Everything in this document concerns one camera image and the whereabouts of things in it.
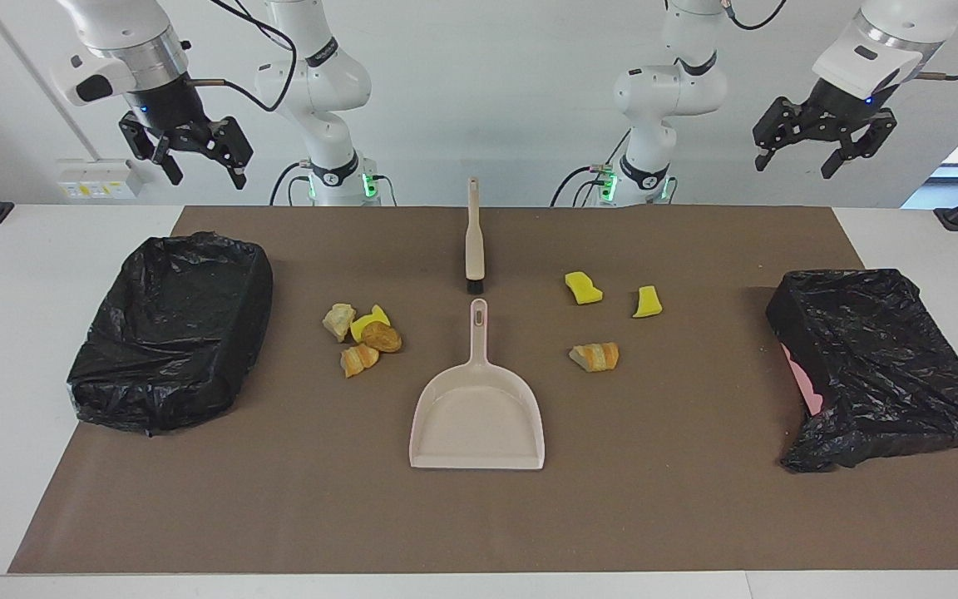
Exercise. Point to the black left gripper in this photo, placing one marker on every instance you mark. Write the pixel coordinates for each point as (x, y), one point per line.
(841, 108)

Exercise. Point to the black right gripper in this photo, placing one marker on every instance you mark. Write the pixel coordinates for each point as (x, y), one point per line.
(171, 112)

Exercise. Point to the pale crumbly bread chunk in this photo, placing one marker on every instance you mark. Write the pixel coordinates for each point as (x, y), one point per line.
(338, 322)

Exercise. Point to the small yellow sponge wedge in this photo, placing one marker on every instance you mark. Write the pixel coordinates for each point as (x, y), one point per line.
(648, 304)

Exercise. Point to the yellow sponge piece with notch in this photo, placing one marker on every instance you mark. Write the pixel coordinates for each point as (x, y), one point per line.
(360, 327)

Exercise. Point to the brown round cookie piece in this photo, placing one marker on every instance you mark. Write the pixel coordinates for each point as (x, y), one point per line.
(382, 337)

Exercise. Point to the small orange striped croissant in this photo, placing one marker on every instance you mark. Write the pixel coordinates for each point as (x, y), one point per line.
(358, 359)

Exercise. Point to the large yellow sponge block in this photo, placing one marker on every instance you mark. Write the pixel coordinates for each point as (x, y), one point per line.
(584, 289)

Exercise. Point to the beige hand brush black bristles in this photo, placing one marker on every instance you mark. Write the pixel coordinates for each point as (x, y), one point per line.
(475, 249)

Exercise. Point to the large striped croissant piece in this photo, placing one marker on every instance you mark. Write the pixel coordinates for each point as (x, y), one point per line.
(595, 357)

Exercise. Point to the beige plastic dustpan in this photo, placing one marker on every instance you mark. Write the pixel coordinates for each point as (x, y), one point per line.
(479, 416)

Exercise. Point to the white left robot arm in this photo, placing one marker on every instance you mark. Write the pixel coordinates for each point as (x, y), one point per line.
(662, 91)

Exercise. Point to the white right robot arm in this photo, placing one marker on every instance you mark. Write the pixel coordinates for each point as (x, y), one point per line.
(321, 83)

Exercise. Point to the black trash bag lined bin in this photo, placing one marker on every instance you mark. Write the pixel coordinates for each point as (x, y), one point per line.
(171, 333)

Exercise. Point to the black trash bag over pink bin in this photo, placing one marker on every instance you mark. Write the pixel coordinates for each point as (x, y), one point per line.
(886, 358)

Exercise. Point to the pink plastic bin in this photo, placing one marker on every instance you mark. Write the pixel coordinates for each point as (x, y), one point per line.
(803, 383)

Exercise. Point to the brown paper table mat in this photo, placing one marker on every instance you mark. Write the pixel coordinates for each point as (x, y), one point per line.
(654, 516)

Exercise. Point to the white wall socket box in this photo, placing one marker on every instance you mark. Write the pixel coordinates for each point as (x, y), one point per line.
(96, 179)

